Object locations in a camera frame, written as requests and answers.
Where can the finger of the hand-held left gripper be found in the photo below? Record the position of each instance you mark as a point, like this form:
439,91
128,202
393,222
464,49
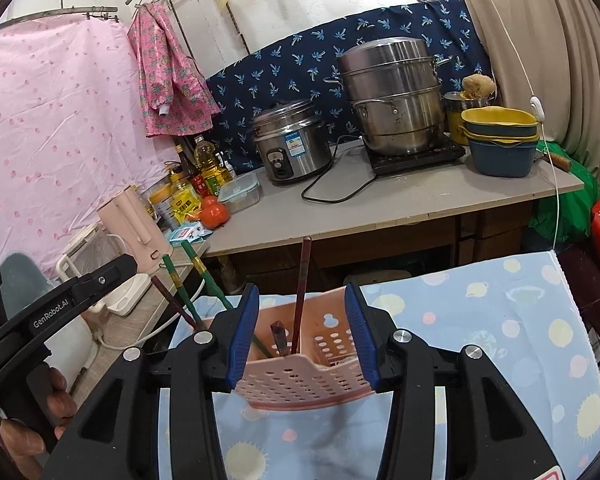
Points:
105,277

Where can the gold tin can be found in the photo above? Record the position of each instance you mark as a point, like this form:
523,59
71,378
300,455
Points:
160,205

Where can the pink electric kettle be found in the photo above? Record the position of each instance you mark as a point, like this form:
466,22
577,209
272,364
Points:
130,230

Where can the steel steamer pot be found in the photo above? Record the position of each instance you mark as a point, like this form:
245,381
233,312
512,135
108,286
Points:
395,100

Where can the blue planet print tablecloth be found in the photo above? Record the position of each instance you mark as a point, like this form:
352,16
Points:
480,320

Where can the dark metal chair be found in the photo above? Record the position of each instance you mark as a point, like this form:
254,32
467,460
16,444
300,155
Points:
580,280

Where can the person's left hand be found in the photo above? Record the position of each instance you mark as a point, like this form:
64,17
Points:
65,400

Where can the pink perforated utensil basket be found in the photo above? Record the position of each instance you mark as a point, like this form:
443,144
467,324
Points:
300,380

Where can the dark purple chopstick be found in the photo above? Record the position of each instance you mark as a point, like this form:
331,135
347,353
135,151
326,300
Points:
304,280
278,337
172,302

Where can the yellow seasoning packet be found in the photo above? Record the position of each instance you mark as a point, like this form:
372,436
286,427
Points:
186,202

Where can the dark sauce bottle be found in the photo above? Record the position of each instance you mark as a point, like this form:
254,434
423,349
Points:
186,165

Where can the black induction cooktop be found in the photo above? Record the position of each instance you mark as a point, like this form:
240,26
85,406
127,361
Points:
430,157

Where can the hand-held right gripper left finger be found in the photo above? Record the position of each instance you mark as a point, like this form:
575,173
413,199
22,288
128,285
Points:
240,340

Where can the pink patterned garment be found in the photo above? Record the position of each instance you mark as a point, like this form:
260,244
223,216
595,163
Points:
165,75

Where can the blue basin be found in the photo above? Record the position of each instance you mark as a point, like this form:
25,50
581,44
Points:
500,160

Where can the steel rice cooker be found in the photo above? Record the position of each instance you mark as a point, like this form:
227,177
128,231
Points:
290,145

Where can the cooking oil bottle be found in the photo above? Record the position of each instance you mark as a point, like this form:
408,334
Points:
211,167

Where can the glass kettle white base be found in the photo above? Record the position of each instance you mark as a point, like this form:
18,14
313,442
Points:
87,250

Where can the yellow bowl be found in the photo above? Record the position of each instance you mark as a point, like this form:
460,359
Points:
500,119

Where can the loofah sponge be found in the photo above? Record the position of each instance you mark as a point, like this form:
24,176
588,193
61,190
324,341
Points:
478,85

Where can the tomato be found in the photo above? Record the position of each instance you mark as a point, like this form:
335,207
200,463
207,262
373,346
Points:
214,212

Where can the beige curtain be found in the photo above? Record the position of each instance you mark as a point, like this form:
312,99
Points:
555,35

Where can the green plastic bag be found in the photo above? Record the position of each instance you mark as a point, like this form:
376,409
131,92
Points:
570,205

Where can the clear plastic food container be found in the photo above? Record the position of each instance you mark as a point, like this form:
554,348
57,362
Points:
239,192

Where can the white storage box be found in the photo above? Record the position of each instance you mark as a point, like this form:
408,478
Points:
25,280

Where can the curtain rail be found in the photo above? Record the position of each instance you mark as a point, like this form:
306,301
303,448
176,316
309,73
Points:
55,12

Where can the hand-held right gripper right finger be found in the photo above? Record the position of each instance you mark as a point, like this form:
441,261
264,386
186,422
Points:
362,340

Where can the pink dotted curtain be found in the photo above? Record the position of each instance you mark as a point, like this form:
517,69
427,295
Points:
55,135

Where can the small blue packet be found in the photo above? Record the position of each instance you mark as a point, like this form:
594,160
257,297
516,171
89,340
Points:
185,234

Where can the navy printed cloth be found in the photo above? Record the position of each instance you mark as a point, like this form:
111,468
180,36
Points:
290,60

